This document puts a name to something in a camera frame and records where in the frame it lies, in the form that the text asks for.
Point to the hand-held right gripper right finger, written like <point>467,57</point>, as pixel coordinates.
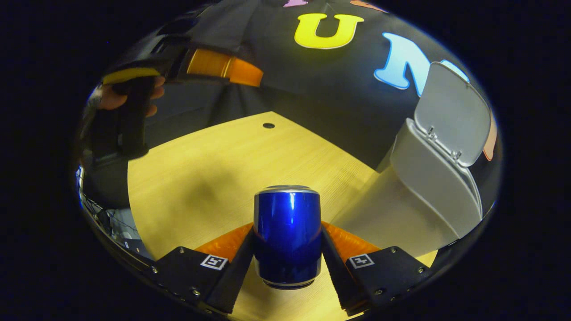
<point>337,276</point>

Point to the white desktop garbage bin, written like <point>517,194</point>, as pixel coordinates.
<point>428,178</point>

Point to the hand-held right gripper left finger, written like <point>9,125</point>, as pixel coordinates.
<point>234,272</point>

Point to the wooden desktop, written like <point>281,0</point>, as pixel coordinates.
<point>214,169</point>

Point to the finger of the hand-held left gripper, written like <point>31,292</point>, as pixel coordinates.
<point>223,67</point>

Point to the black backdrop cloth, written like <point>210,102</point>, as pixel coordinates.
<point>312,84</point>

